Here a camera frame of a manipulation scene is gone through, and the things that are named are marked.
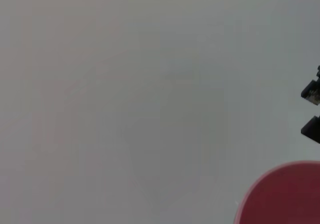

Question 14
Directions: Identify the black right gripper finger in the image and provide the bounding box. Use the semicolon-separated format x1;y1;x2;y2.
300;115;320;144
300;65;320;107

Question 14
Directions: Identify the pink plastic bowl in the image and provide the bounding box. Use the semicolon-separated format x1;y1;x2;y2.
233;160;320;224

